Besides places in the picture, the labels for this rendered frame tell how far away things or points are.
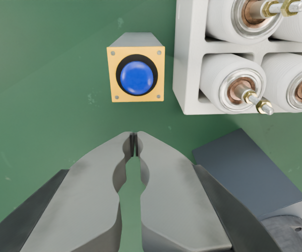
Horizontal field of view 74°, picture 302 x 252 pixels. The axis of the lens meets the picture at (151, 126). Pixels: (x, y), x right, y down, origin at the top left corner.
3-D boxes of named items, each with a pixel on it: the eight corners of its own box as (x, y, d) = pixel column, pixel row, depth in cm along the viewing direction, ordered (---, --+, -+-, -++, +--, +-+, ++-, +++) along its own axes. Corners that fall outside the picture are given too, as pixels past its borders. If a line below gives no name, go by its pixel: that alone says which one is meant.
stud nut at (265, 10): (259, 7, 26) (263, 6, 25) (272, -3, 25) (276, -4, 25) (266, 20, 27) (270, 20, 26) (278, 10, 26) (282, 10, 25)
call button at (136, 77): (152, 89, 27) (153, 94, 25) (122, 90, 27) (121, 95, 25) (152, 58, 25) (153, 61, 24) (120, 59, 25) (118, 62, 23)
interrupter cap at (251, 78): (266, 66, 33) (269, 67, 32) (256, 109, 36) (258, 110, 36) (220, 68, 32) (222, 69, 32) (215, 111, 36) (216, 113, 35)
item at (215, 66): (230, 46, 48) (275, 59, 32) (224, 85, 52) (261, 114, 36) (190, 47, 48) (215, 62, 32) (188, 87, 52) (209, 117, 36)
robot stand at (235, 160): (255, 164, 74) (318, 244, 48) (209, 183, 78) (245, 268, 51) (241, 127, 67) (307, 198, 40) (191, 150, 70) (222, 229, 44)
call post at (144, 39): (151, 60, 55) (163, 101, 28) (126, 61, 55) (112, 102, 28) (151, 32, 52) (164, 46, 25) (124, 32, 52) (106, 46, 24)
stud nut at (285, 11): (277, 5, 22) (282, 4, 22) (292, -7, 22) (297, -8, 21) (284, 20, 23) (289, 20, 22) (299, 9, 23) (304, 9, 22)
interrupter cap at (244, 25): (220, 6, 28) (221, 6, 28) (269, -37, 26) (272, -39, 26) (245, 49, 31) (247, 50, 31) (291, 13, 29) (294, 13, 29)
